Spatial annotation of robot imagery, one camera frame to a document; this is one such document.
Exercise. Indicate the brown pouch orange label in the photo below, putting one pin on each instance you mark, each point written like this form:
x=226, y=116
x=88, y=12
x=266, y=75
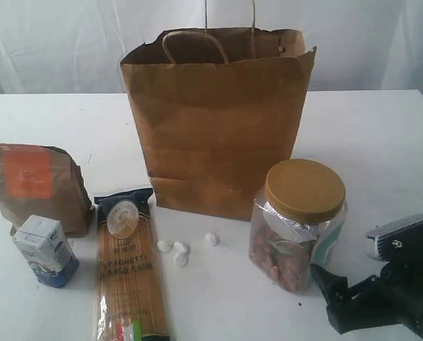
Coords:
x=43, y=181

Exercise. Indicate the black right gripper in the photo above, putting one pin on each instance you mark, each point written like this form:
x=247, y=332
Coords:
x=395, y=297

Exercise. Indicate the brown paper shopping bag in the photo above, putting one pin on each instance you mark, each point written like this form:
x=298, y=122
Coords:
x=215, y=109

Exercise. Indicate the white candy right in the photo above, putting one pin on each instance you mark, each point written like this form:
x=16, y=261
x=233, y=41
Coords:
x=211, y=239

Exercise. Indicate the clear jar gold lid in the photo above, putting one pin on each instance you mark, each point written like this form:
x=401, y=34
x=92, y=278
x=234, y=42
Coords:
x=296, y=220

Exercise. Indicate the white backdrop curtain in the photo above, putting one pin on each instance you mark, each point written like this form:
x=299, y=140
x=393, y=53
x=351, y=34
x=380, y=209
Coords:
x=76, y=46

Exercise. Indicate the spaghetti pasta packet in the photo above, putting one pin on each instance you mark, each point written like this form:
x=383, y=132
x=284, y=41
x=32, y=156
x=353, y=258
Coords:
x=130, y=303

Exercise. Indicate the white blue milk carton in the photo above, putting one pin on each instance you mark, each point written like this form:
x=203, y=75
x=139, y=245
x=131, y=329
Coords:
x=43, y=244

